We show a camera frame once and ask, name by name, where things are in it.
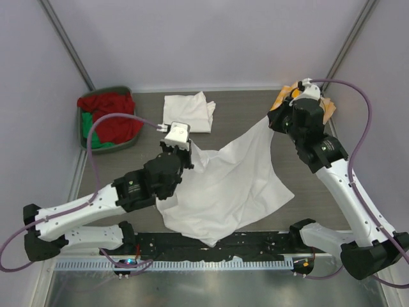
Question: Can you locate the green t-shirt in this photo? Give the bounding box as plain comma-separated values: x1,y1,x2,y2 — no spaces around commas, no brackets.
81,111,114,150

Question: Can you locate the grey plastic bin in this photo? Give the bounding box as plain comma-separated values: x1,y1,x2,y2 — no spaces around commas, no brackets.
77,86,143,154

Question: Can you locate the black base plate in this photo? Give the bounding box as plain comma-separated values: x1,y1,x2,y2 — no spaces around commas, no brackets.
98,230,328,262

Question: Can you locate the purple cable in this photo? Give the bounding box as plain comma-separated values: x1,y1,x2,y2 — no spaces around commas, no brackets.
0,113,160,278
303,79,409,290

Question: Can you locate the orange bowl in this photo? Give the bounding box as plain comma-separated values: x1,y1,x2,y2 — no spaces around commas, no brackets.
291,88,300,98

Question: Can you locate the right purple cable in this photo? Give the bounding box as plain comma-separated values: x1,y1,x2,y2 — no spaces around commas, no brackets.
303,79,409,290

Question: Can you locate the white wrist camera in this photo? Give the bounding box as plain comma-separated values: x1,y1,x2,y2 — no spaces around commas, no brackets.
157,122,190,151
288,78,321,107

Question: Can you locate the white slotted cable duct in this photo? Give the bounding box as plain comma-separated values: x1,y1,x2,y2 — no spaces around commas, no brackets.
54,256,293,272

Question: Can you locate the red t-shirt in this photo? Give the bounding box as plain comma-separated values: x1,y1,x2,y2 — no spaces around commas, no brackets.
76,91,144,145

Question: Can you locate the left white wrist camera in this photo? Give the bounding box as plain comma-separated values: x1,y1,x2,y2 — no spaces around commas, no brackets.
157,122,190,151

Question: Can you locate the orange checked cloth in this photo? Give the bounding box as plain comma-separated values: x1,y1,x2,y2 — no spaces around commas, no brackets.
270,83,336,125

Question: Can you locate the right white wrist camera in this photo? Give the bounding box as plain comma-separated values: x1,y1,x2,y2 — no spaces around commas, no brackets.
288,78,321,107

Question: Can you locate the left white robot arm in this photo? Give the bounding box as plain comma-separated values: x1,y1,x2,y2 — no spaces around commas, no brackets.
23,141,194,262

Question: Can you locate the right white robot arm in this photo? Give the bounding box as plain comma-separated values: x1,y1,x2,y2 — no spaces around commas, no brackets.
268,98,408,280

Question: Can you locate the aluminium frame rail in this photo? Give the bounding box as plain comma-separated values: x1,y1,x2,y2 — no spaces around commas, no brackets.
54,246,390,260

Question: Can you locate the folded white t-shirt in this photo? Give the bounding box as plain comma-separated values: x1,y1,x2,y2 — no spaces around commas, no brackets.
162,91,216,133

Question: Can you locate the white t-shirt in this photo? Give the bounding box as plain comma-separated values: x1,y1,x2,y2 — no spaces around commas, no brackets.
157,118,295,247
162,91,216,133

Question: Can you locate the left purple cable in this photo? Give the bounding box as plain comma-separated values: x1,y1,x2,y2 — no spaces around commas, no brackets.
0,113,160,278

